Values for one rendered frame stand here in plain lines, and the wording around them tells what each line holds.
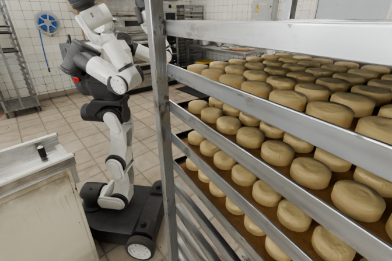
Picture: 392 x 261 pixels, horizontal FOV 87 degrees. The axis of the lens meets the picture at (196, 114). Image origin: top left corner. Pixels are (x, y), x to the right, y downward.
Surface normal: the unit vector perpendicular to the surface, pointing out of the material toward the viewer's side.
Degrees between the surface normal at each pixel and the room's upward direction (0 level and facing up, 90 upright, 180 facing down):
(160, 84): 90
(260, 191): 0
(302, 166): 0
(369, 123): 0
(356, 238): 90
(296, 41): 90
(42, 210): 90
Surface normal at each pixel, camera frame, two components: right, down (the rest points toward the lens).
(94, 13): 0.48, 0.40
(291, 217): 0.00, -0.91
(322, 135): -0.84, 0.23
